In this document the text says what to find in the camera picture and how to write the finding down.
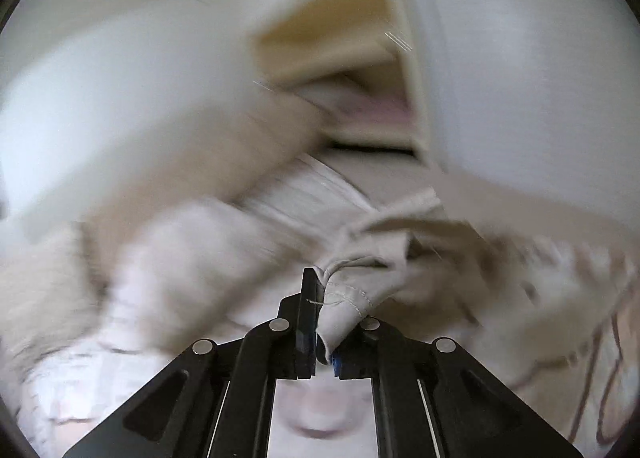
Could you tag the long beige bolster cushion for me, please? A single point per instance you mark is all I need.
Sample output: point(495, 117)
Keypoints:
point(225, 161)

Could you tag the white louvered cabinet door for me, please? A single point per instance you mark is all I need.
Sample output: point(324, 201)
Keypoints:
point(540, 96)

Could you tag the bear print bed sheet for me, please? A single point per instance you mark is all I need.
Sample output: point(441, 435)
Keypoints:
point(588, 396)

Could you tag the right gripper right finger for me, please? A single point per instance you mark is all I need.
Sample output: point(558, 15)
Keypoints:
point(352, 363)

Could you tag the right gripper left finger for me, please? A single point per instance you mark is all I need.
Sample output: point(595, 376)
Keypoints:
point(309, 349)

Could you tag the beige garment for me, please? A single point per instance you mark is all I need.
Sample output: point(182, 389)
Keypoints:
point(514, 298)

